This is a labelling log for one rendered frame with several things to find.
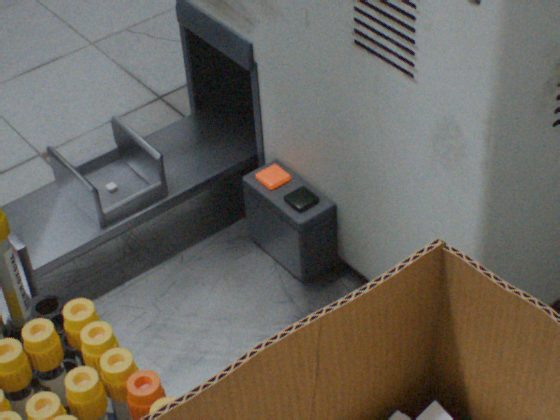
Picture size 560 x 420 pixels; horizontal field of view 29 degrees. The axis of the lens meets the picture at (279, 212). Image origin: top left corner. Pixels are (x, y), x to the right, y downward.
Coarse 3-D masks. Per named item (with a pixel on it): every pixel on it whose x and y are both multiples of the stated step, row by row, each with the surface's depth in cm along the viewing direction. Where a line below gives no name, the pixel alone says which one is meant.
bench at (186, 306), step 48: (240, 192) 74; (144, 240) 70; (192, 240) 70; (240, 240) 70; (48, 288) 68; (96, 288) 67; (144, 288) 67; (192, 288) 67; (240, 288) 67; (288, 288) 66; (336, 288) 66; (144, 336) 64; (192, 336) 64; (240, 336) 64; (192, 384) 61
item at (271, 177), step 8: (272, 168) 67; (280, 168) 67; (256, 176) 66; (264, 176) 66; (272, 176) 66; (280, 176) 66; (288, 176) 66; (264, 184) 66; (272, 184) 66; (280, 184) 66
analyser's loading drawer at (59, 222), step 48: (240, 96) 75; (144, 144) 67; (192, 144) 71; (240, 144) 71; (48, 192) 68; (96, 192) 64; (144, 192) 66; (192, 192) 68; (48, 240) 65; (96, 240) 65
